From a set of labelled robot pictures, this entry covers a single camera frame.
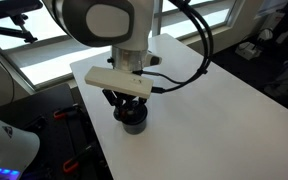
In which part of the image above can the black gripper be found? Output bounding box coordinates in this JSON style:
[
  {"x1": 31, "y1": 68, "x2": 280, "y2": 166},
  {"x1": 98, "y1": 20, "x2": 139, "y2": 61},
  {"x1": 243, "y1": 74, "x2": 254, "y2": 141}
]
[{"x1": 101, "y1": 88, "x2": 149, "y2": 111}]

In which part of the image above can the dark teal mug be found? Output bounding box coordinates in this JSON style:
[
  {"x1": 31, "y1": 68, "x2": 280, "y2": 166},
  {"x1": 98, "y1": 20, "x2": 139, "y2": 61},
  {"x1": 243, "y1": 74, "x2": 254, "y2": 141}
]
[{"x1": 112, "y1": 102, "x2": 149, "y2": 136}]

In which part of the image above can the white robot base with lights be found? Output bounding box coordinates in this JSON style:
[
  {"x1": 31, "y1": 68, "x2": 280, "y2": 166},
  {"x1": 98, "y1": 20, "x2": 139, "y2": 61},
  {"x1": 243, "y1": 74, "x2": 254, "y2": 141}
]
[{"x1": 0, "y1": 110, "x2": 41, "y2": 180}]

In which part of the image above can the black clamp with orange grip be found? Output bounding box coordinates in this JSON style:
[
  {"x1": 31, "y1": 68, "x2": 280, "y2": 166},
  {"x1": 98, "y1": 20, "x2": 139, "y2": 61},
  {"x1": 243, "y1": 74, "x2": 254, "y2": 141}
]
[
  {"x1": 53, "y1": 103, "x2": 84, "y2": 121},
  {"x1": 62, "y1": 141, "x2": 100, "y2": 174}
]

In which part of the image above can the black perforated mounting board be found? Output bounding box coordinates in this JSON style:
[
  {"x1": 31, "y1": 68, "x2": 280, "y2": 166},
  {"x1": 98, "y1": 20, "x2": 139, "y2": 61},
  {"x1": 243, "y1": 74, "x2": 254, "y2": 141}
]
[{"x1": 0, "y1": 83, "x2": 114, "y2": 180}]

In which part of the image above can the white device on floor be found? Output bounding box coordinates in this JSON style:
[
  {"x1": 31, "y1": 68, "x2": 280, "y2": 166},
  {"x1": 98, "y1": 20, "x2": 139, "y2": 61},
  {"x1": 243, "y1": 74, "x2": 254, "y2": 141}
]
[{"x1": 234, "y1": 40, "x2": 263, "y2": 61}]

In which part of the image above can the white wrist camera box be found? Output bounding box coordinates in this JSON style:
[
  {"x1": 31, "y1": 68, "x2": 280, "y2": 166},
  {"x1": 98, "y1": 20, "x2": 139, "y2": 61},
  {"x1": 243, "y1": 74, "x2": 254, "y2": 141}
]
[{"x1": 84, "y1": 65, "x2": 155, "y2": 100}]

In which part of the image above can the small black bracket on board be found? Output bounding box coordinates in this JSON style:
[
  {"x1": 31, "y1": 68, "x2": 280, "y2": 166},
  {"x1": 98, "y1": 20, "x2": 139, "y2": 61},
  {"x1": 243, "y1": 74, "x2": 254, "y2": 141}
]
[{"x1": 25, "y1": 114, "x2": 48, "y2": 133}]

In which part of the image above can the black wrist cable bundle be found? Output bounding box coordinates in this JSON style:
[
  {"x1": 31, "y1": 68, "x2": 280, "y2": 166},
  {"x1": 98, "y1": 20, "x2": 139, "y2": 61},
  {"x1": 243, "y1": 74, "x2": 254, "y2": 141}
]
[{"x1": 132, "y1": 0, "x2": 215, "y2": 95}]

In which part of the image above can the thin black camera cable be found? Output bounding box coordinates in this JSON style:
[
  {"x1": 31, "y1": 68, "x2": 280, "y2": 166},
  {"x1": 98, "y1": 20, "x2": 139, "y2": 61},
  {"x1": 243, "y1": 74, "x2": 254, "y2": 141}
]
[{"x1": 0, "y1": 19, "x2": 17, "y2": 104}]

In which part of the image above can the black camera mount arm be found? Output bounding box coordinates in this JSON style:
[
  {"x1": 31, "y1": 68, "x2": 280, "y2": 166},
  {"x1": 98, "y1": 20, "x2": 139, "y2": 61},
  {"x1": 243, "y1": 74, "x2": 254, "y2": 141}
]
[{"x1": 0, "y1": 14, "x2": 38, "y2": 44}]

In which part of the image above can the black camera on mount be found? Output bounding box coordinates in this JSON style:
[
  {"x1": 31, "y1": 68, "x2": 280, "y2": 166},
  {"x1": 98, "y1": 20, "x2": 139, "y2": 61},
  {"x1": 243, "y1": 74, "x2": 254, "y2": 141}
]
[{"x1": 0, "y1": 0, "x2": 44, "y2": 21}]

